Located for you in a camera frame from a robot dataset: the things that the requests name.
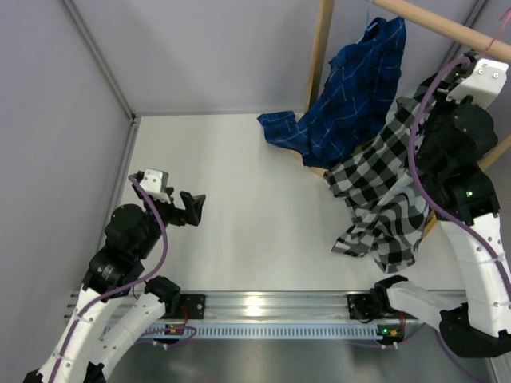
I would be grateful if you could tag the light blue hanger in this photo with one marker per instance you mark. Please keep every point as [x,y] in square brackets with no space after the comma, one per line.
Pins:
[368,33]

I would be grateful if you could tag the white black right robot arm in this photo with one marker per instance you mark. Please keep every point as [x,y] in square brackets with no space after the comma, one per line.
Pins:
[276,239]

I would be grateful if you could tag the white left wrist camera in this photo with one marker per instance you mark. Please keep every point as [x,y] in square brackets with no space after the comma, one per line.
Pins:
[154,182]

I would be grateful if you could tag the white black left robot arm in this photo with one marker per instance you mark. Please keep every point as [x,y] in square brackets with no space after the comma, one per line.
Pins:
[116,302]

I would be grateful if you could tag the blue plaid shirt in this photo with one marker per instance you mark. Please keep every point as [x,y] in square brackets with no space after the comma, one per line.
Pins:
[285,130]

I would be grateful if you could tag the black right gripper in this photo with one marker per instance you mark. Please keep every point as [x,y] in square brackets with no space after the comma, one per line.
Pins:
[449,105]

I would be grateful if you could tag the pink wire hanger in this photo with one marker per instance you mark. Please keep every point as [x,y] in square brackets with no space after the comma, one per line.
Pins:
[504,20]

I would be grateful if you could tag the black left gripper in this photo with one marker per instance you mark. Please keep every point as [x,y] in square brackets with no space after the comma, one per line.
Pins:
[193,207]

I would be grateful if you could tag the black white checkered shirt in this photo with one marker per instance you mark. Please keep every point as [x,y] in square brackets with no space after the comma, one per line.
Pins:
[388,214]

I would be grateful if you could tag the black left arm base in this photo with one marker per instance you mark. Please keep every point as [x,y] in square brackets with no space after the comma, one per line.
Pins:
[187,306]

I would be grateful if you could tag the slotted grey cable duct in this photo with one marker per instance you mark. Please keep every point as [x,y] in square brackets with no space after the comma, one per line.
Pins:
[348,331]

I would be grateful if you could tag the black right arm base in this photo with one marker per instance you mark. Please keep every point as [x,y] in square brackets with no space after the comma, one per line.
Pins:
[366,307]

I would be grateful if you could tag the aluminium mounting rail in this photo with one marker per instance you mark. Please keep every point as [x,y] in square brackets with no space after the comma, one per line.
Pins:
[280,306]

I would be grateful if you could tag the wooden clothes rack frame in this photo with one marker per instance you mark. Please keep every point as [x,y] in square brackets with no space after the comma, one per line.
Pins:
[338,144]

